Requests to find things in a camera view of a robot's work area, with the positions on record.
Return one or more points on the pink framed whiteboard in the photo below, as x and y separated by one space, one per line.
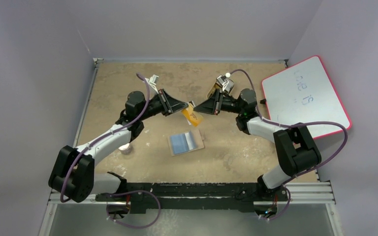
304 93

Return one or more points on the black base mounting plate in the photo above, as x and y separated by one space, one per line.
242 196

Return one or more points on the black whiteboard clip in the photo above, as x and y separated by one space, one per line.
263 101

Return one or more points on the aluminium frame rail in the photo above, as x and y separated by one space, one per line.
301 193

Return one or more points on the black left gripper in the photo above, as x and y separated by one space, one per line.
169 105

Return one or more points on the beige oval card tray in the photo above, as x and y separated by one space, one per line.
214 87

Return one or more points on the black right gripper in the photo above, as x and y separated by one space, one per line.
217 101

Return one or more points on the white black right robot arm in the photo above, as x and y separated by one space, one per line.
295 147

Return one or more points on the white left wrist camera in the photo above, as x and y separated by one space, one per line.
152 81

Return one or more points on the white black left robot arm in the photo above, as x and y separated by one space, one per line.
73 174

